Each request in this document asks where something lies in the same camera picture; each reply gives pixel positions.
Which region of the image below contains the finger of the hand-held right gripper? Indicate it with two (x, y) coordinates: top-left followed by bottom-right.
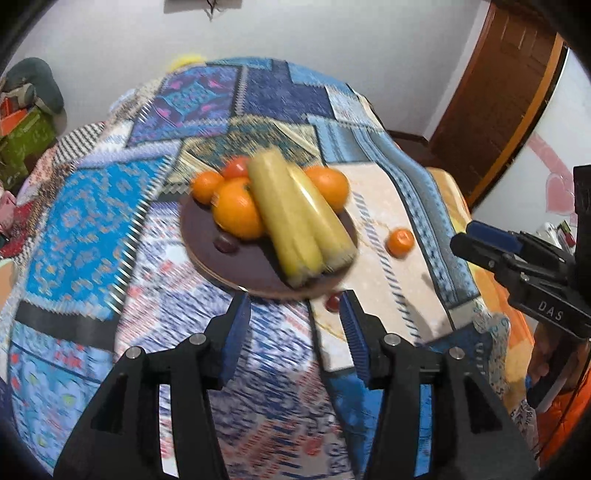
(450, 233), (525, 283)
(465, 220), (527, 254)

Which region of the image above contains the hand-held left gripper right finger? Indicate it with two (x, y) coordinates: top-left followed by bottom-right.
(339, 290), (539, 480)

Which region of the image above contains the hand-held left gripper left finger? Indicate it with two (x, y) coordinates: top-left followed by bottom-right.
(54, 293), (252, 480)

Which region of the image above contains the dark purple round plate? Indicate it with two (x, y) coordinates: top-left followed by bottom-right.
(178, 175), (359, 301)

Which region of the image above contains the small mandarin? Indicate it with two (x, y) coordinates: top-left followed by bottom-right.
(386, 228), (416, 258)
(191, 171), (225, 205)

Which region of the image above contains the yellow corn cob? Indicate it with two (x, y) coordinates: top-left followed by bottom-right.
(286, 162), (358, 274)
(248, 148), (325, 289)

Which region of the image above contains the large plain orange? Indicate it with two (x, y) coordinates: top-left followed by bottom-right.
(211, 177), (265, 241)

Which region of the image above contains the orange with sticker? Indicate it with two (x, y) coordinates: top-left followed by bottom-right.
(302, 165), (350, 213)

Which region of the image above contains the red tomato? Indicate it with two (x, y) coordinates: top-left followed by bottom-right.
(221, 156), (252, 181)

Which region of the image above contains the person's right forearm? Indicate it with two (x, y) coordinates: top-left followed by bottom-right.
(536, 339), (591, 464)

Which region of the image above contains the person's right hand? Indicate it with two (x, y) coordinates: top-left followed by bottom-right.
(526, 329), (563, 393)

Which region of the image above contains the orange bed sheet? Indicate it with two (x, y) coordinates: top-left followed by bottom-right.
(425, 167), (539, 416)

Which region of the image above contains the white wardrobe sliding door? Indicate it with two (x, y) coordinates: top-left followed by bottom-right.
(471, 46), (591, 264)

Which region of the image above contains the brown wooden door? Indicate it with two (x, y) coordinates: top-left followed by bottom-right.
(428, 2), (568, 206)

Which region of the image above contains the blue patchwork blanket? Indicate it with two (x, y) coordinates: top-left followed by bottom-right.
(0, 56), (541, 478)

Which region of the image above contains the green patterned bag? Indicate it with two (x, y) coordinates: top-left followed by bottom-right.
(0, 107), (59, 183)

